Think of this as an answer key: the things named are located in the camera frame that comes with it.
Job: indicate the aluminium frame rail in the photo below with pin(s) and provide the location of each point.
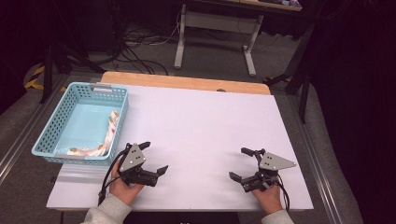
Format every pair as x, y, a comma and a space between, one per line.
322, 168
21, 143

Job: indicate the black device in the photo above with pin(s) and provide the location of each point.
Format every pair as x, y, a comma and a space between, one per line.
182, 218

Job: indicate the white-framed desk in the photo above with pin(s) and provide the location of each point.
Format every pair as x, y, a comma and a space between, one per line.
218, 21

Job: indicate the beige cloth strip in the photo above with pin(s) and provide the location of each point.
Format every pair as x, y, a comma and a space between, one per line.
106, 141

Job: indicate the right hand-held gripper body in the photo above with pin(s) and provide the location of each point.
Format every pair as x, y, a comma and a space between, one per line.
274, 161

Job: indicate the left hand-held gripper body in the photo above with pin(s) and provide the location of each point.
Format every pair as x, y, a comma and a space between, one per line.
132, 158

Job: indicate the person's left hand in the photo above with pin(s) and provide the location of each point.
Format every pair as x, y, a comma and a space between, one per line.
124, 188

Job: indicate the black metal stand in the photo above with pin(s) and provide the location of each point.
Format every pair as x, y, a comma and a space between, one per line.
49, 71
299, 77

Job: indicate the person's right hand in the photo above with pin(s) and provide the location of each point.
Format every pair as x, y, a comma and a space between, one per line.
268, 197

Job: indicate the light blue plastic basket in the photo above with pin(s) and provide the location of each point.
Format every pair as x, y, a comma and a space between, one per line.
79, 124

